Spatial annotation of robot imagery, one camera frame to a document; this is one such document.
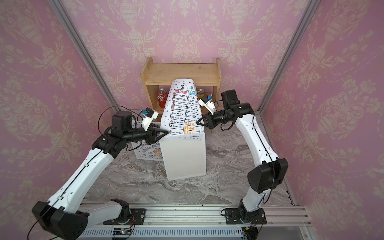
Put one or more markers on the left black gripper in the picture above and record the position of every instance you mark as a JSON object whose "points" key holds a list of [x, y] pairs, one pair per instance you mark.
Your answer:
{"points": [[152, 135]]}

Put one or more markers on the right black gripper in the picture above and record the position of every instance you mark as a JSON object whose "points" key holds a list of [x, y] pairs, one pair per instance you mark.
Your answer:
{"points": [[210, 119]]}

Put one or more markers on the white rack board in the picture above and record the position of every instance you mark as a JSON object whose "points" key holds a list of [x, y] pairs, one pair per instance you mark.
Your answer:
{"points": [[184, 156], [137, 149]]}

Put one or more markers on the paper menu sheet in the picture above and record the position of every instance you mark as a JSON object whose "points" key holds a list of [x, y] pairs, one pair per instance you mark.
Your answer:
{"points": [[151, 152], [182, 111]]}

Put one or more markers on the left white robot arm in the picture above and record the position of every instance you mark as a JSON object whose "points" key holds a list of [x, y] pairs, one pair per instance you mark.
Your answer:
{"points": [[61, 214]]}

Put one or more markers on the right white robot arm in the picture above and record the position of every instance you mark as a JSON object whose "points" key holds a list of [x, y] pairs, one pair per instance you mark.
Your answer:
{"points": [[269, 171]]}

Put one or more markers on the orange soda can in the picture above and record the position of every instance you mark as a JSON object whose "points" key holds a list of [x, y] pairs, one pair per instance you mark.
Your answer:
{"points": [[201, 93]]}

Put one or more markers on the red cola can left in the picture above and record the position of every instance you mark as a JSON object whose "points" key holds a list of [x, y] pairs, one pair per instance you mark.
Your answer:
{"points": [[162, 96]]}

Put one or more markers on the wooden two-tier shelf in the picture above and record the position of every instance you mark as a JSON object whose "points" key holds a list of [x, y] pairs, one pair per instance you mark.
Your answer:
{"points": [[155, 75]]}

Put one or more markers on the small green circuit board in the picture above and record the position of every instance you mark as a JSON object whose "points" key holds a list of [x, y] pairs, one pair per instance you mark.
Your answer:
{"points": [[122, 232]]}

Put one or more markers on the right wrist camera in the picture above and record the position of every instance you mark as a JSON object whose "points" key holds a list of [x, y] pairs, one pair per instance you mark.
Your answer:
{"points": [[207, 102]]}

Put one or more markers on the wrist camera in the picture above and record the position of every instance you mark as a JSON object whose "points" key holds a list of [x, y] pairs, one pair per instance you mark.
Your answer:
{"points": [[148, 116], [207, 102]]}

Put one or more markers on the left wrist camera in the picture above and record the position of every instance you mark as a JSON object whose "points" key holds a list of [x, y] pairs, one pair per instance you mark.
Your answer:
{"points": [[148, 116]]}

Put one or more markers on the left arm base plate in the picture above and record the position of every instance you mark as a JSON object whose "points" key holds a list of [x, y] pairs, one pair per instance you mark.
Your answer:
{"points": [[136, 217]]}

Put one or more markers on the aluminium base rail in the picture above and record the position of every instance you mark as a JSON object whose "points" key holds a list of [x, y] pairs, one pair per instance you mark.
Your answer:
{"points": [[165, 220]]}

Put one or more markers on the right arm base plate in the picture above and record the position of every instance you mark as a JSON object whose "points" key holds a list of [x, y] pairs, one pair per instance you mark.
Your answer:
{"points": [[237, 216]]}

